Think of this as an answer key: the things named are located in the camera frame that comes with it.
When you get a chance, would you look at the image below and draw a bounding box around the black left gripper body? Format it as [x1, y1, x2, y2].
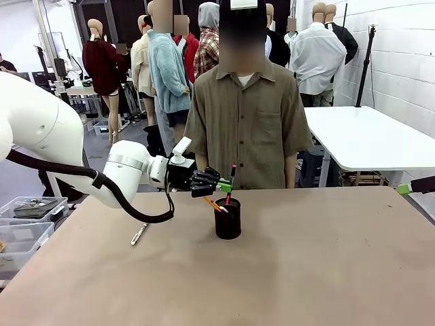
[167, 160, 197, 192]

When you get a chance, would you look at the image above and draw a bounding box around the yellow pencil pink eraser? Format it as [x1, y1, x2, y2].
[203, 196, 222, 213]

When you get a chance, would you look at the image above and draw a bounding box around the black marker pink cap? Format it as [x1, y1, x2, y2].
[226, 164, 238, 205]

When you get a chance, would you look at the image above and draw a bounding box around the person's left forearm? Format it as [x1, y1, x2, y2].
[284, 152, 298, 189]

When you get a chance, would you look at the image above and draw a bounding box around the black mesh pen holder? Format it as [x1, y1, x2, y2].
[213, 198, 242, 240]

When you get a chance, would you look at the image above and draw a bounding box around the white pen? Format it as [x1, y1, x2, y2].
[130, 223, 150, 246]

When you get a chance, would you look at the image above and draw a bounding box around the person in olive shirt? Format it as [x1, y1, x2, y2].
[183, 0, 313, 190]

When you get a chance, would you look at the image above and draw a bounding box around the white side table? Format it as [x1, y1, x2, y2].
[303, 105, 435, 188]

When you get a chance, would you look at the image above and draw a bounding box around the white floor crate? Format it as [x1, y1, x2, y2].
[92, 120, 110, 136]

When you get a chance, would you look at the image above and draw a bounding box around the mannequin in blue fleece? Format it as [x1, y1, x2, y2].
[147, 0, 194, 158]

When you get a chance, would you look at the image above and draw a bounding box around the mannequin in cream jacket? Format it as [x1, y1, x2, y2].
[130, 15, 158, 127]

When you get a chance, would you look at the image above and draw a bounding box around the clear plastic bin with tray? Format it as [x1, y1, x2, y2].
[0, 196, 70, 223]

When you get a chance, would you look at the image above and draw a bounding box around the mannequin in plaid hoodie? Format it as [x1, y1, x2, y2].
[193, 2, 221, 79]

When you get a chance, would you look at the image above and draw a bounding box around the black tripod stand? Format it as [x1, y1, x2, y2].
[355, 23, 380, 108]

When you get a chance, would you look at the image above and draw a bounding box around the mannequin in red jacket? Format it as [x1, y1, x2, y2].
[173, 15, 201, 84]

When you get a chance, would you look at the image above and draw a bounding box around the mannequin in maroon sweater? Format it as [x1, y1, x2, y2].
[82, 18, 128, 145]

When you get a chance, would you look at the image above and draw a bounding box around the mannequin in black jacket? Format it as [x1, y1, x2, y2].
[264, 3, 292, 69]

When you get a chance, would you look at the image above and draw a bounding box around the mannequin in black blazer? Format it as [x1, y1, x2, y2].
[324, 3, 360, 66]

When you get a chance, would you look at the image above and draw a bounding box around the mannequin in white shirt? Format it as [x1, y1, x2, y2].
[291, 2, 347, 108]

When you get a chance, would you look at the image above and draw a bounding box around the seated person in black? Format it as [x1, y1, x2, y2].
[0, 52, 18, 73]

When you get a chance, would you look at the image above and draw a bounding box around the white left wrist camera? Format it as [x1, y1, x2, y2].
[169, 137, 193, 167]

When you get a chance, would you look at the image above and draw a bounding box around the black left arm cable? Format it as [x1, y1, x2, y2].
[5, 148, 175, 224]

